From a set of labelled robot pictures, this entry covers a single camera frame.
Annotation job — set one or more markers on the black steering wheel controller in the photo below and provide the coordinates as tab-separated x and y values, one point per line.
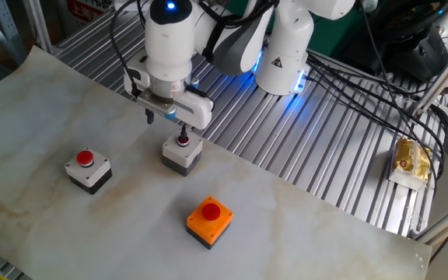
414	54

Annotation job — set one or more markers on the metal wrist bracket blue caps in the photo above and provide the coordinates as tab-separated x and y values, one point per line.
156	102

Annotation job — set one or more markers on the white grey box red button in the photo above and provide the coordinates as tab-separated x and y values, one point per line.
181	157

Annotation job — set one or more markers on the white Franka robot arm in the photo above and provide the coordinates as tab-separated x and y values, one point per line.
169	43

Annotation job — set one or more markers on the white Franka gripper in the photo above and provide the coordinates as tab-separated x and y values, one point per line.
198	109

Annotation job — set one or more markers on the red sign white characters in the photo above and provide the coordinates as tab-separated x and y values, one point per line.
84	9

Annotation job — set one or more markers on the orange box red mushroom button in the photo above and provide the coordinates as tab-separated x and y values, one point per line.
208	225

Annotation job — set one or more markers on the yellow snack bag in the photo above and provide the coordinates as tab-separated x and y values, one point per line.
410	163

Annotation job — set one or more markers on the white black box red button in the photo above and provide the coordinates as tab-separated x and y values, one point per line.
89	173

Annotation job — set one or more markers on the marble pattern table mat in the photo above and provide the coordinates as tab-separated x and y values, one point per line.
130	218

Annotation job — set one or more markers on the blue metal shelf rack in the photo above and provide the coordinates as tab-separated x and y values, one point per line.
10	31

